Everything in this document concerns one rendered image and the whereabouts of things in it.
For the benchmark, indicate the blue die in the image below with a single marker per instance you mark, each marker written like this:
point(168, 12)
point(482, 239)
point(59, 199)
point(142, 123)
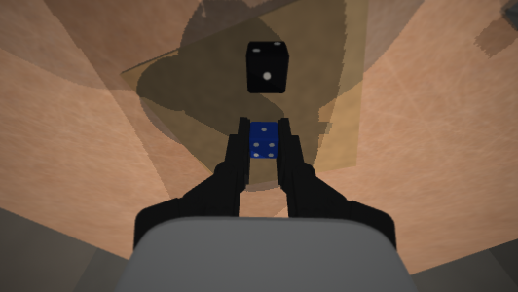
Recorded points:
point(263, 140)

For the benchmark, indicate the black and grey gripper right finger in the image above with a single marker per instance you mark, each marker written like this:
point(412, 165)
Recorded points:
point(310, 197)

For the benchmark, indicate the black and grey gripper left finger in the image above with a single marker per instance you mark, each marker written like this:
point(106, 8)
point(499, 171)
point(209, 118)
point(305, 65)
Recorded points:
point(218, 195)

